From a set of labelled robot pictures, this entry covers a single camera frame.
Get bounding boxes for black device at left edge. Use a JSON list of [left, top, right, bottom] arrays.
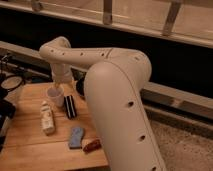
[[0, 99, 16, 137]]

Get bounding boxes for round dark framed object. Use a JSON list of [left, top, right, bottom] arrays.
[[0, 75, 24, 92]]

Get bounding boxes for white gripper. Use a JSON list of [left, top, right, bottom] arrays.
[[50, 63, 75, 90]]

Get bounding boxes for blue sponge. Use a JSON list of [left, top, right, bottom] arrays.
[[68, 126, 84, 149]]

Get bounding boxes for black white striped block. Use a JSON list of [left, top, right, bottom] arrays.
[[64, 95, 77, 119]]

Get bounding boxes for red brown sausage toy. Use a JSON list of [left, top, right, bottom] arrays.
[[83, 139, 101, 153]]

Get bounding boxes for metal railing frame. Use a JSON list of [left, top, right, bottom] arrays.
[[0, 0, 213, 49]]

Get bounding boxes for white squeeze bottle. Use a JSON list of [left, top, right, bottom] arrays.
[[40, 101, 55, 135]]

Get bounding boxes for dark ceramic bowl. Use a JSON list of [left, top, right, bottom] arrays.
[[76, 78, 85, 99]]

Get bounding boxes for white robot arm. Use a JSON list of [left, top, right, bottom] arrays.
[[39, 37, 167, 171]]

